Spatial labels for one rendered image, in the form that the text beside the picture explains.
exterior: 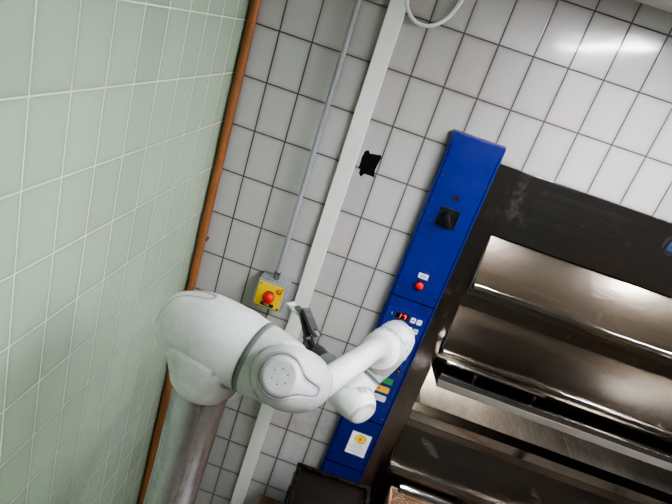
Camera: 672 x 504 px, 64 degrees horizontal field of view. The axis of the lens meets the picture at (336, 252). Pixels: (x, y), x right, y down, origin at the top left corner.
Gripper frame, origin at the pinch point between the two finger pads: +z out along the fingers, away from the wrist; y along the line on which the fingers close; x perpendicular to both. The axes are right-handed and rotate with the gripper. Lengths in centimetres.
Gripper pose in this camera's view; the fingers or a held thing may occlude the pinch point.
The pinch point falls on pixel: (285, 323)
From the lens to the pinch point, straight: 168.0
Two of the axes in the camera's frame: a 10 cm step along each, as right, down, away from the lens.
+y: -3.0, 8.8, 3.8
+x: 7.8, -0.1, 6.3
